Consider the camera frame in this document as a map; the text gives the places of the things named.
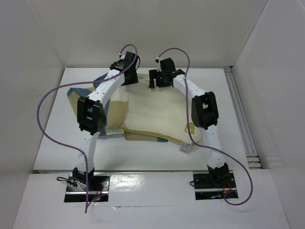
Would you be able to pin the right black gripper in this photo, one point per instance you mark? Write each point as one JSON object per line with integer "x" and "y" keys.
{"x": 155, "y": 76}

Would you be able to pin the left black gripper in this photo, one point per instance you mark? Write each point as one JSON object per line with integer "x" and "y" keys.
{"x": 133, "y": 80}

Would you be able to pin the blue beige patchwork pillowcase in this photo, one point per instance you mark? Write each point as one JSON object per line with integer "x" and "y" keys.
{"x": 116, "y": 111}

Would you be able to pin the cream pillow with yellow edge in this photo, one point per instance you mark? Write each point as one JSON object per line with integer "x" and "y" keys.
{"x": 158, "y": 112}

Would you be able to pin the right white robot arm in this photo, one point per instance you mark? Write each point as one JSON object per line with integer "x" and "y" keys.
{"x": 204, "y": 115}

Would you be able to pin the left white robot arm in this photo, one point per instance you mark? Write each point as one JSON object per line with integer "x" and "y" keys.
{"x": 92, "y": 118}

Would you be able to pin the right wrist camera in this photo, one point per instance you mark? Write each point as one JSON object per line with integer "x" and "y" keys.
{"x": 167, "y": 65}

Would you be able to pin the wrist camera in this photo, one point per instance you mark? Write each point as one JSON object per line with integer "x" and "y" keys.
{"x": 130, "y": 58}
{"x": 167, "y": 65}

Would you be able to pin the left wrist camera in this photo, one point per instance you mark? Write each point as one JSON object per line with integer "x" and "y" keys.
{"x": 130, "y": 58}

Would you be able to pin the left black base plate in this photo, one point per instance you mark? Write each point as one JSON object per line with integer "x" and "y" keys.
{"x": 100, "y": 183}

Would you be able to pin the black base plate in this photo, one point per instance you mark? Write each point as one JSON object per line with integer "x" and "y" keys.
{"x": 203, "y": 181}
{"x": 100, "y": 183}

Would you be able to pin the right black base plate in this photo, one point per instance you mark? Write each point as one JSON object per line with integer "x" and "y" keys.
{"x": 203, "y": 181}

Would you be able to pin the aluminium rail right side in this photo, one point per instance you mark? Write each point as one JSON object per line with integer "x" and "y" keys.
{"x": 246, "y": 135}

